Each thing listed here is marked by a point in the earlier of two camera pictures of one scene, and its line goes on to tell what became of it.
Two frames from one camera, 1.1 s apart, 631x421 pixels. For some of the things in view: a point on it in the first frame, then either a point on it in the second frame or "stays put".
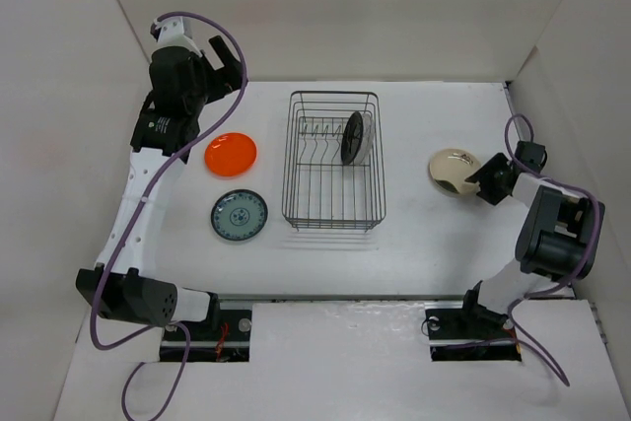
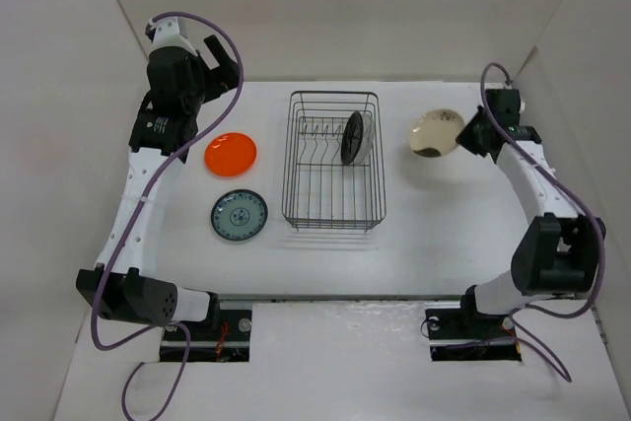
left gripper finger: [227, 79] stays put
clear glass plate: [367, 140] stays put
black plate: [352, 138] stays put
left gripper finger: [224, 54] stays put
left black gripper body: [196, 98] stays put
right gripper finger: [490, 170] -> [481, 135]
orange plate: [230, 154] stays put
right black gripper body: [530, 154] -> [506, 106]
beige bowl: [449, 168] -> [434, 132]
